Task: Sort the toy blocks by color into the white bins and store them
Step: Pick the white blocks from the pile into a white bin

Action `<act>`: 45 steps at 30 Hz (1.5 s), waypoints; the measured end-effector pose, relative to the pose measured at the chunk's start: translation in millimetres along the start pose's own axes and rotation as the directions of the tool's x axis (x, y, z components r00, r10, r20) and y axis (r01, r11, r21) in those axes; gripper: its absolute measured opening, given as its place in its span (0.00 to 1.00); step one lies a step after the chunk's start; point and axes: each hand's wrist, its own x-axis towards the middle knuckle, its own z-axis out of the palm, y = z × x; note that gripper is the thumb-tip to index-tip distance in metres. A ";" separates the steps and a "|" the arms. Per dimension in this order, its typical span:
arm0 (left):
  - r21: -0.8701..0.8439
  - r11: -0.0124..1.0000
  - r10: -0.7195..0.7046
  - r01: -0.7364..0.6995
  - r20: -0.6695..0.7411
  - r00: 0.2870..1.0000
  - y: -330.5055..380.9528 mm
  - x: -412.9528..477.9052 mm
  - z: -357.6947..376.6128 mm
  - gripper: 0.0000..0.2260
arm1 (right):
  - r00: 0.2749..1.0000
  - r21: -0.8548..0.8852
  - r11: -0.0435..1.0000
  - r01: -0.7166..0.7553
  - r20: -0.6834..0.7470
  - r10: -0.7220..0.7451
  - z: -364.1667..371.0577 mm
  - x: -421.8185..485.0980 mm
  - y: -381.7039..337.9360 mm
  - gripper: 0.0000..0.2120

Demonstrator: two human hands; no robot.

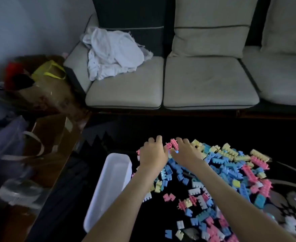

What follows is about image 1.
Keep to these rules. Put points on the person's left hand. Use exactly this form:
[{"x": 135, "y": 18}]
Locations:
[{"x": 153, "y": 156}]

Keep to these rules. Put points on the person's right hand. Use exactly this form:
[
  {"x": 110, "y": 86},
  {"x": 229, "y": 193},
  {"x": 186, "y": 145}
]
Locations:
[{"x": 187, "y": 154}]

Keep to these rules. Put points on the pile of colorful blocks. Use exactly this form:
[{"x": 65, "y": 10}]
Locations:
[{"x": 228, "y": 163}]

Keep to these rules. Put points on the person's left forearm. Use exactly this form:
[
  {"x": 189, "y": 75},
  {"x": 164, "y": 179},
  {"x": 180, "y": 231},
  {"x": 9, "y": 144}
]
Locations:
[{"x": 127, "y": 204}]

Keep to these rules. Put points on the person's right forearm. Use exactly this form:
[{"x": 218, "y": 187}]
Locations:
[{"x": 233, "y": 206}]

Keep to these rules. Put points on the black glass coffee table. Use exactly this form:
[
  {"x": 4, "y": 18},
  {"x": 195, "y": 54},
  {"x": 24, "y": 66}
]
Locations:
[{"x": 127, "y": 131}]

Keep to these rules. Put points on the grey sofa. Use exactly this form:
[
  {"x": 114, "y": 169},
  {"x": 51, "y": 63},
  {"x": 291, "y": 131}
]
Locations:
[{"x": 127, "y": 90}]

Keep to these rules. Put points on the crumpled white cloth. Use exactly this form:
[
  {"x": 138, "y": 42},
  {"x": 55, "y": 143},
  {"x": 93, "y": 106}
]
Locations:
[{"x": 112, "y": 52}]

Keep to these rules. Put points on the glossy brown shopping bag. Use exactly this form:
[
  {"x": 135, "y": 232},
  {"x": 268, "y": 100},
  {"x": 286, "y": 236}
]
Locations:
[{"x": 52, "y": 95}]

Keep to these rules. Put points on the beige back cushion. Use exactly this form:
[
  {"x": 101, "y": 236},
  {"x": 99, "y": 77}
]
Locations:
[
  {"x": 213, "y": 40},
  {"x": 286, "y": 27}
]

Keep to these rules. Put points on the yellow bag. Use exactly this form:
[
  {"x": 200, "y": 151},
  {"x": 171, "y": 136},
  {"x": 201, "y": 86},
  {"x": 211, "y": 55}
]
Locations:
[{"x": 45, "y": 69}]

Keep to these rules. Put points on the small white fan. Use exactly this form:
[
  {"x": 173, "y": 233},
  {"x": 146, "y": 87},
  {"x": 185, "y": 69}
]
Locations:
[{"x": 19, "y": 194}]

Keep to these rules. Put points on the dark back cushion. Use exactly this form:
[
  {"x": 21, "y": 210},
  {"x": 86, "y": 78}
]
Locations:
[{"x": 138, "y": 12}]

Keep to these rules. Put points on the purple bag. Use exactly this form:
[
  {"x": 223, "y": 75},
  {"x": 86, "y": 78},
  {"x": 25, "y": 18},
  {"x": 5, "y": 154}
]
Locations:
[{"x": 4, "y": 143}]

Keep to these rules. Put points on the red object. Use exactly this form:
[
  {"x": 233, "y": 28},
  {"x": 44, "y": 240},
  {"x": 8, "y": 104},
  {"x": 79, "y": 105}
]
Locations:
[{"x": 11, "y": 73}]

